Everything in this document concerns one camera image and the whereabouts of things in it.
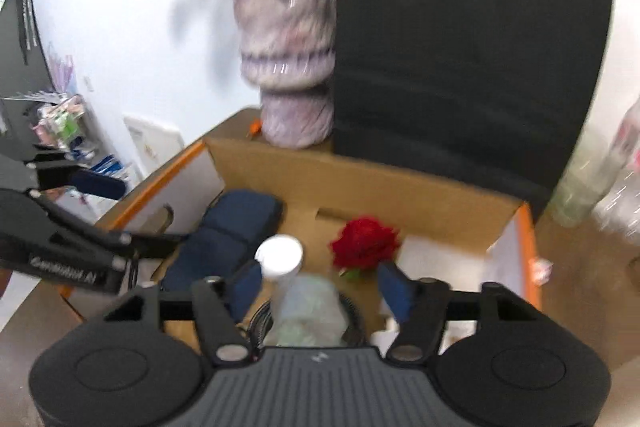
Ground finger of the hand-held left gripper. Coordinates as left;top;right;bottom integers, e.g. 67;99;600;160
25;157;127;202
27;189;188;271

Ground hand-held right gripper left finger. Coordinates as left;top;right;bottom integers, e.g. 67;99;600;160
102;261;264;367

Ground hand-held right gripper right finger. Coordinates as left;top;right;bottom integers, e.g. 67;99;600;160
376;260;546;364

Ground iridescent translucent bottle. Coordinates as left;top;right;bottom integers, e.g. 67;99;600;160
254;234;349;348

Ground red fabric rose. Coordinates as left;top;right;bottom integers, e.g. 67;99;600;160
330;217;404;281

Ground navy zip pouch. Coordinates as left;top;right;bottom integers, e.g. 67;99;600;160
160;189;284;294

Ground red cardboard box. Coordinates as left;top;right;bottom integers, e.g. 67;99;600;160
59;134;546;358

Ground blue white boxes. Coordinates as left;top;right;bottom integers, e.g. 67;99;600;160
92;155;126;180

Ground white panel board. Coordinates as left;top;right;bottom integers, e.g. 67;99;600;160
124;114;182;180

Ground purple plastic decoration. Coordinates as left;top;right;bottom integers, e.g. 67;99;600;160
47;42;79;96

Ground purple marbled vase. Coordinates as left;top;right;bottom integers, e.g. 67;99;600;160
231;0;337;150

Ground black paper bag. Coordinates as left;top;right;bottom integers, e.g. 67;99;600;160
332;0;617;224

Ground metal wire rack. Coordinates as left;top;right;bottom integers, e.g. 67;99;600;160
2;92;99;168

